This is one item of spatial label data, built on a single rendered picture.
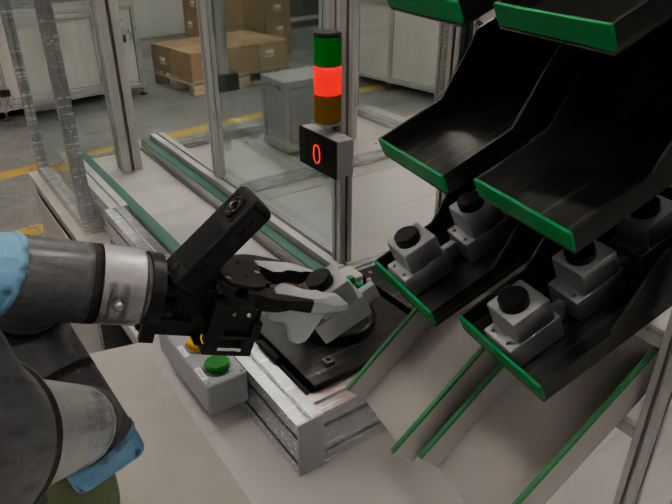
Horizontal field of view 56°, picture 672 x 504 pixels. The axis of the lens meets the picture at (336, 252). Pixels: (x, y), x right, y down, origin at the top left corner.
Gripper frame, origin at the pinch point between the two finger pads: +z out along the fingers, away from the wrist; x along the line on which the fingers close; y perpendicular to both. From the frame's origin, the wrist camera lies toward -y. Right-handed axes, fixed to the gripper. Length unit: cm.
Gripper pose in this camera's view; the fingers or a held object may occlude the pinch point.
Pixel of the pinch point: (329, 287)
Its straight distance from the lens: 70.0
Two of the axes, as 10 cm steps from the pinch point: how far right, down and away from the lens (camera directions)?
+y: -3.2, 8.9, 3.2
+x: 4.2, 4.4, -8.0
